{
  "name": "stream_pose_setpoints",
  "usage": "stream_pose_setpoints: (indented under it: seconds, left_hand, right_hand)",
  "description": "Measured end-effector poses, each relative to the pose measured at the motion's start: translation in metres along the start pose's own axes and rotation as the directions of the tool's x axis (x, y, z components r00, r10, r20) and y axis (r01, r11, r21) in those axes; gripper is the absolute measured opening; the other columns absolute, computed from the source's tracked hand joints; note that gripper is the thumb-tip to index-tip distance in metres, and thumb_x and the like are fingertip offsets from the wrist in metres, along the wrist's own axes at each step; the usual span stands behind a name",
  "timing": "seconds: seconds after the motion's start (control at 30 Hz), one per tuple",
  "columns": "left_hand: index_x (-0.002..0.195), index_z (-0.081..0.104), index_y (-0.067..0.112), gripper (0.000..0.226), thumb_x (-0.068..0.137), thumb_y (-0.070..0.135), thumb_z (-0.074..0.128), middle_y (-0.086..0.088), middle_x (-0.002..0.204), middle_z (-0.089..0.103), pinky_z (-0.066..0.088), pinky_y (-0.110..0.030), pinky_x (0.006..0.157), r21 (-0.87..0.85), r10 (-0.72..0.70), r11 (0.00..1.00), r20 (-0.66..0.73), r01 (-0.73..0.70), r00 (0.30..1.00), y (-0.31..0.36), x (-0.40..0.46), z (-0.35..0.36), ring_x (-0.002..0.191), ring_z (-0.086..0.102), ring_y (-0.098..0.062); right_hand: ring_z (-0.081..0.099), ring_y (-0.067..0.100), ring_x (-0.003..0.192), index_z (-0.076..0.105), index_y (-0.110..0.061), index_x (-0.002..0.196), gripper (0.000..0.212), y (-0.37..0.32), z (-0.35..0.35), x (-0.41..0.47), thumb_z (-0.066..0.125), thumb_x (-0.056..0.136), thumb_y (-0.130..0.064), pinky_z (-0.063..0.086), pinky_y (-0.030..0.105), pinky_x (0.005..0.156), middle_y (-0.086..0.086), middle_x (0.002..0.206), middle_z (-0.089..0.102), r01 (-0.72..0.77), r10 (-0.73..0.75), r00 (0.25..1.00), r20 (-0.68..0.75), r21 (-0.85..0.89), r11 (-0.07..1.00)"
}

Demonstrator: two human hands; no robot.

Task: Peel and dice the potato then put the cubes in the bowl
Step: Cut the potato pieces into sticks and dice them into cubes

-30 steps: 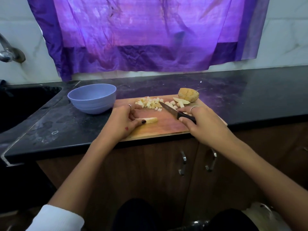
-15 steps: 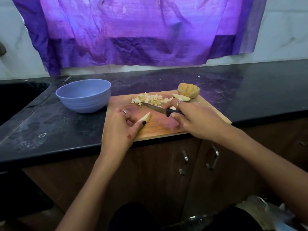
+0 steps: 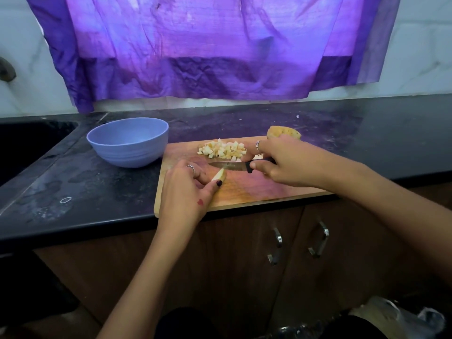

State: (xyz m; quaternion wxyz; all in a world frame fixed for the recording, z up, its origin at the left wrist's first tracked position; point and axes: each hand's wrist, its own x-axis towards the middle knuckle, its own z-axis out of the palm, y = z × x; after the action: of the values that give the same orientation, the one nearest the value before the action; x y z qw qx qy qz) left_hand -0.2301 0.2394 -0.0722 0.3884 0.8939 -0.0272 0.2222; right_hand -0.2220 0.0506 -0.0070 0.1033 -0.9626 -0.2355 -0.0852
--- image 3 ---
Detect person's left hand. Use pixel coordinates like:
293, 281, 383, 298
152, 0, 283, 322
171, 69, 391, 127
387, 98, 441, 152
157, 159, 226, 241

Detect person's right hand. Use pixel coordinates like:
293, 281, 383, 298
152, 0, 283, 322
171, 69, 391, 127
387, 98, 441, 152
249, 135, 352, 194

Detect rounded potato end piece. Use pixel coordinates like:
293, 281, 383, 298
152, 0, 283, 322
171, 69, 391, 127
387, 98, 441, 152
266, 125, 302, 140

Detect black handled knife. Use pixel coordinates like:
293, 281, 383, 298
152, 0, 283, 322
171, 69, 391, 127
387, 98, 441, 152
208, 160, 278, 174

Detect pile of diced potato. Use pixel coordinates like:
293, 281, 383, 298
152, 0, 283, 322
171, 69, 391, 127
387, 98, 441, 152
196, 138, 264, 162

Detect blue bowl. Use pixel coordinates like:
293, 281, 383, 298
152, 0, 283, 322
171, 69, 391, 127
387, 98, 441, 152
86, 117, 170, 170

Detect person's right forearm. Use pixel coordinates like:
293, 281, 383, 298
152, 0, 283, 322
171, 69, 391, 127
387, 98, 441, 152
335, 166, 452, 283

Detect person's left forearm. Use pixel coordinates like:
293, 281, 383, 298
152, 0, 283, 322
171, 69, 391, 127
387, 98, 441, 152
97, 226, 195, 339

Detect person's dark trousers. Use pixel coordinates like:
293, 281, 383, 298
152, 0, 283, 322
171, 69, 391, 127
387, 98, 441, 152
154, 306, 396, 339

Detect wooden cutting board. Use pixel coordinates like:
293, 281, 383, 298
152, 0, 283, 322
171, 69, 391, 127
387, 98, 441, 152
154, 136, 333, 219

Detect purple cloth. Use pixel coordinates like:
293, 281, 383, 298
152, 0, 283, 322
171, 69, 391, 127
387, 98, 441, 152
24, 0, 402, 113

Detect dark sink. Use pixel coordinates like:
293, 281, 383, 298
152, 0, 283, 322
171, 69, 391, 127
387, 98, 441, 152
0, 120, 80, 188

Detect red and white plastic bag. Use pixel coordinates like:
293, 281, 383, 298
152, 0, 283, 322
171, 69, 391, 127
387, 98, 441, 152
349, 295, 447, 339

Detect metal faucet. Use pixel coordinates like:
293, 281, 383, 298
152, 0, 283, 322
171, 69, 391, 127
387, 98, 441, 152
0, 56, 17, 83

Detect metal cabinet handle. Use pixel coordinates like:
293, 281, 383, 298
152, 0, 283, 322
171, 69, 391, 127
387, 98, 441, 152
307, 220, 331, 258
266, 226, 284, 266

